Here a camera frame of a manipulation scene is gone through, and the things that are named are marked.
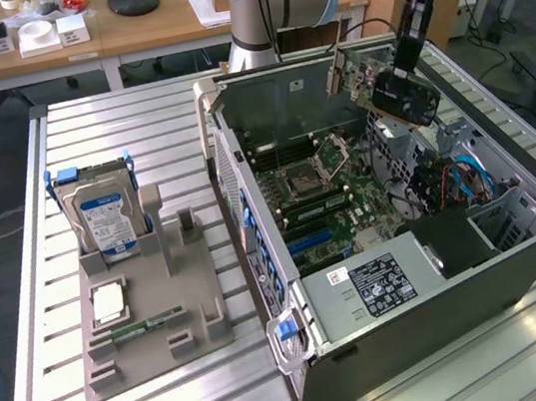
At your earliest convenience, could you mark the black graphics card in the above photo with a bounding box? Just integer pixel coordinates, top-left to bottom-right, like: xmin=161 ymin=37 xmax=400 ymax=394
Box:
xmin=319 ymin=33 xmax=445 ymax=142

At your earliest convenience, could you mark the white box with red dot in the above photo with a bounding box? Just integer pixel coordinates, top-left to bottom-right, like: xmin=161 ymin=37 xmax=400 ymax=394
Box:
xmin=452 ymin=0 xmax=484 ymax=40

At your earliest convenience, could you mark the silver metal drive cage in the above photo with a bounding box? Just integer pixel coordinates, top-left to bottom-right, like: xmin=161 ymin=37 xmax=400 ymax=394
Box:
xmin=368 ymin=104 xmax=448 ymax=173

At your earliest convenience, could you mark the metal socket cover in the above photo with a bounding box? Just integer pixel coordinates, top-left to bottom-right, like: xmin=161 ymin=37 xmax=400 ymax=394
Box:
xmin=310 ymin=129 xmax=349 ymax=164

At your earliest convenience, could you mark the green motherboard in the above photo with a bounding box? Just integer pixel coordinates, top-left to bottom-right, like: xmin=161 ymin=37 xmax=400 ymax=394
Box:
xmin=236 ymin=108 xmax=417 ymax=286

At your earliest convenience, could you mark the CPU socket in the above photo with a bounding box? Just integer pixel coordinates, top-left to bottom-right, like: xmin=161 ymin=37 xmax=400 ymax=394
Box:
xmin=280 ymin=156 xmax=337 ymax=204

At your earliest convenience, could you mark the silver chipset heatsink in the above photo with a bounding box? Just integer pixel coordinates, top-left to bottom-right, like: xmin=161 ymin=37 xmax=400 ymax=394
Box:
xmin=355 ymin=228 xmax=381 ymax=248

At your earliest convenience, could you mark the grey metal disk bay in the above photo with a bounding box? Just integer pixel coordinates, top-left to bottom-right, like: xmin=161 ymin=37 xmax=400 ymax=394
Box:
xmin=463 ymin=183 xmax=536 ymax=256

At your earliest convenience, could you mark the white paper stack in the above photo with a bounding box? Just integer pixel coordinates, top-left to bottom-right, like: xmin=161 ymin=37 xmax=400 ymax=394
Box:
xmin=187 ymin=0 xmax=234 ymax=31

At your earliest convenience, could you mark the blue expansion slot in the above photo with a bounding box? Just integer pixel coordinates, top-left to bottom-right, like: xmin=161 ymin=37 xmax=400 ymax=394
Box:
xmin=285 ymin=228 xmax=335 ymax=255

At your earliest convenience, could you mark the grey power supply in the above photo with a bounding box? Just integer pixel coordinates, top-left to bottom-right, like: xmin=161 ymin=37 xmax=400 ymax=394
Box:
xmin=294 ymin=227 xmax=454 ymax=349

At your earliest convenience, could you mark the black open PC case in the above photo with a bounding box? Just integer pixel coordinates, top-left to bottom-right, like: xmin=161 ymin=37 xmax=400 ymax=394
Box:
xmin=188 ymin=8 xmax=536 ymax=401

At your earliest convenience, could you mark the blue case latch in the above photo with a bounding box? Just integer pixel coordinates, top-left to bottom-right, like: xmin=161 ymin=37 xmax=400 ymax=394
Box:
xmin=274 ymin=320 xmax=298 ymax=344

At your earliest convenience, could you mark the red packet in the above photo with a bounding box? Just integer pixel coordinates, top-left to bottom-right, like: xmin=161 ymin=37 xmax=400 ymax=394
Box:
xmin=60 ymin=0 xmax=89 ymax=16

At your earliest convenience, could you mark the white cube box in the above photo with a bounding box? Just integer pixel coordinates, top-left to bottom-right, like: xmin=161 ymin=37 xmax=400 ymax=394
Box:
xmin=54 ymin=11 xmax=92 ymax=49

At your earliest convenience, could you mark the grey parts rack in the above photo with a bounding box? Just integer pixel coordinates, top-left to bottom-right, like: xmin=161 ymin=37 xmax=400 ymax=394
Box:
xmin=54 ymin=175 xmax=244 ymax=401

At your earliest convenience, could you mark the dark grey object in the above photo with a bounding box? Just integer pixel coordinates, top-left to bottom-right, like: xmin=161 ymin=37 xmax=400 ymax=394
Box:
xmin=36 ymin=0 xmax=62 ymax=17

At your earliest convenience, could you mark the flat white box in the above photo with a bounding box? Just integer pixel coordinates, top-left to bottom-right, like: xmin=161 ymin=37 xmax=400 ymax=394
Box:
xmin=16 ymin=32 xmax=65 ymax=61

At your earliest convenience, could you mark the white tape roll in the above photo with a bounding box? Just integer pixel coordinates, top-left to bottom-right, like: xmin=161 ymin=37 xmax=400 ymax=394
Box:
xmin=18 ymin=18 xmax=55 ymax=48

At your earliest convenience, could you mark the silver CPU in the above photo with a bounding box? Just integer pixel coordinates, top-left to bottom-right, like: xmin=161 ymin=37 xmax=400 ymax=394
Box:
xmin=89 ymin=281 xmax=133 ymax=324

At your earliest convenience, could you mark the green RAM stick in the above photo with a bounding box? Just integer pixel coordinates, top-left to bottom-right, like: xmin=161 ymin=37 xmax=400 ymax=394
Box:
xmin=87 ymin=309 xmax=188 ymax=347

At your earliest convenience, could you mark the wooden desk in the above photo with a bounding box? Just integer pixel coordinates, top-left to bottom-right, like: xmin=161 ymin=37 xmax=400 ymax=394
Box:
xmin=0 ymin=0 xmax=379 ymax=95

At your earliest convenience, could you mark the thin black cable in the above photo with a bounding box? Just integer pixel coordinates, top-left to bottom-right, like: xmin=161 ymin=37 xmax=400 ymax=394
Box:
xmin=272 ymin=13 xmax=401 ymax=59

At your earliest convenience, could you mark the blue wire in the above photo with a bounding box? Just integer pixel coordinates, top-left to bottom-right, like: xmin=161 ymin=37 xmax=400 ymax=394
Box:
xmin=455 ymin=150 xmax=497 ymax=205
xmin=446 ymin=159 xmax=474 ymax=207

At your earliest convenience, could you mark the red wire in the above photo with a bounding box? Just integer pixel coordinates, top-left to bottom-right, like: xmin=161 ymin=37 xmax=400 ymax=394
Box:
xmin=432 ymin=168 xmax=452 ymax=209

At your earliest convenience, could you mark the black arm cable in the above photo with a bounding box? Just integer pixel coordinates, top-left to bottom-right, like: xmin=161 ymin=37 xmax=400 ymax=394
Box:
xmin=260 ymin=0 xmax=278 ymax=58

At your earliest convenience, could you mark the hard disk with blue bracket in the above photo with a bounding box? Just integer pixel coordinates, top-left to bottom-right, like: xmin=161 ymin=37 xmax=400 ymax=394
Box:
xmin=40 ymin=149 xmax=156 ymax=273

